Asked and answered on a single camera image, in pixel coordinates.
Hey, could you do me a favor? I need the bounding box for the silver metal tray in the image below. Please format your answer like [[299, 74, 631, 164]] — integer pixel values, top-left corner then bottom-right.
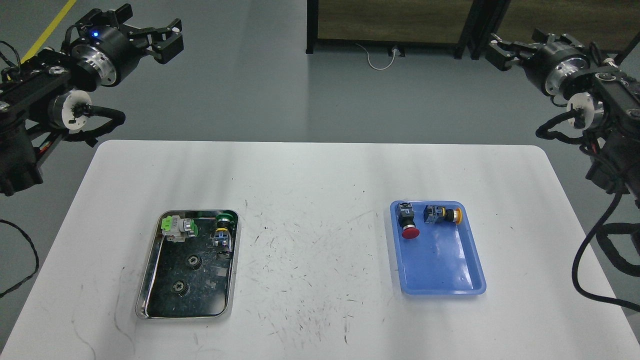
[[135, 209, 241, 320]]

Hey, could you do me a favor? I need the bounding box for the yellow push button switch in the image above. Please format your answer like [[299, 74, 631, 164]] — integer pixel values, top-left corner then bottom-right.
[[423, 204, 464, 224]]

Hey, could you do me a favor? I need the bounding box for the green yellow button switch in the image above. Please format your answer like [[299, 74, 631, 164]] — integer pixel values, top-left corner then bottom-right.
[[211, 212, 236, 258]]

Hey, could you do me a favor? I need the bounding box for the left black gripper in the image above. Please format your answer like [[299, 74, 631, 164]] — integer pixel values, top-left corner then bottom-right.
[[70, 4, 185, 87]]

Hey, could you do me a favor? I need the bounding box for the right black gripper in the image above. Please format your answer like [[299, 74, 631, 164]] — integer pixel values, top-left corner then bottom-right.
[[485, 28, 591, 97]]

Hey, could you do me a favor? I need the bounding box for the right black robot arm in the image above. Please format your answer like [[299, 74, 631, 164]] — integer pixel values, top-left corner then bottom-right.
[[485, 28, 640, 312]]

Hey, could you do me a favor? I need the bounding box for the white cable on floor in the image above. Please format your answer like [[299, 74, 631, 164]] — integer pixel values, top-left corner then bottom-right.
[[355, 43, 405, 71]]

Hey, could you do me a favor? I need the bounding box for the black gear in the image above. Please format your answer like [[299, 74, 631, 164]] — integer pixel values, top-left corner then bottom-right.
[[170, 280, 190, 297], [185, 254, 203, 271]]

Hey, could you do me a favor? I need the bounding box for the blue plastic tray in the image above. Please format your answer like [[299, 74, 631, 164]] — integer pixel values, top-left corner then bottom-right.
[[390, 200, 487, 297]]

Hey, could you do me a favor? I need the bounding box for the black framed wooden cabinet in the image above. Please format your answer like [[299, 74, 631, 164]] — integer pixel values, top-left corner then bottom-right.
[[305, 0, 489, 60]]

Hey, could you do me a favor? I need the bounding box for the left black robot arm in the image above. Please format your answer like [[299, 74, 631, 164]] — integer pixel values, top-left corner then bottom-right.
[[0, 3, 185, 197]]

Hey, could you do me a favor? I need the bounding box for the green push button switch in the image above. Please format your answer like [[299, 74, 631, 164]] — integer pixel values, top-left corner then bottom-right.
[[159, 215, 199, 243]]

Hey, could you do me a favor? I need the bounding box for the red mushroom button switch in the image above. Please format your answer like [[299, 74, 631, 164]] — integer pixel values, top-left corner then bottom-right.
[[397, 202, 420, 240]]

